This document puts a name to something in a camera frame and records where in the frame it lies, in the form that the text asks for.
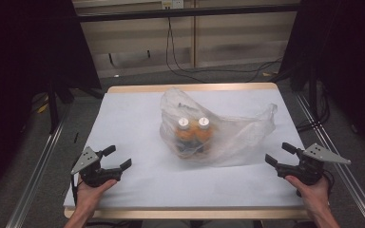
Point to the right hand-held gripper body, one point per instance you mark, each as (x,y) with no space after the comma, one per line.
(312,164)

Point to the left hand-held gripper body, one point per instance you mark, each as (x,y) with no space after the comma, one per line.
(90,169)

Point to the clear plastic bag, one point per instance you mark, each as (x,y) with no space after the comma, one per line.
(214,128)

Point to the person's left hand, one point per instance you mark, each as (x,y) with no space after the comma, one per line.
(92,191)

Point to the person's right hand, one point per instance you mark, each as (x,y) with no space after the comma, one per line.
(310,191)

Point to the white table mat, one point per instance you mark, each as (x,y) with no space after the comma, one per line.
(183,177)

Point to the black metal stand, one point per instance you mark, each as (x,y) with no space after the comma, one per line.
(53,107)

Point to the black curtain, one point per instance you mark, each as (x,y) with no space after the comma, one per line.
(342,63)
(31,63)

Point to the black horizontal bar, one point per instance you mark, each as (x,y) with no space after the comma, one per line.
(187,12)

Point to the aluminium floor rail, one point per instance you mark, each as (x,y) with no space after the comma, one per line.
(36,177)
(339,158)

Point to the white wall socket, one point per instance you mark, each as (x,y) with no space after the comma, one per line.
(172,4)

